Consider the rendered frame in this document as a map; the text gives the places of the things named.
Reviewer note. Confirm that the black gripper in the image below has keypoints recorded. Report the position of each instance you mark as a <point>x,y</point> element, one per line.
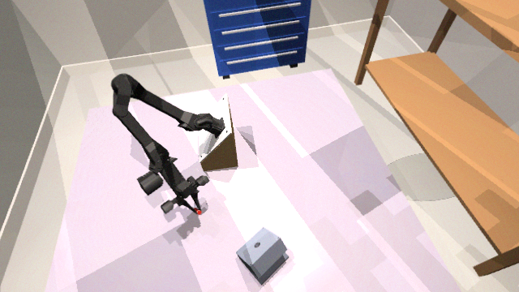
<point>169,204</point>

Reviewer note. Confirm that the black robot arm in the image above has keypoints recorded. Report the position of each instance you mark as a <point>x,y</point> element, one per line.
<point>126,87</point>

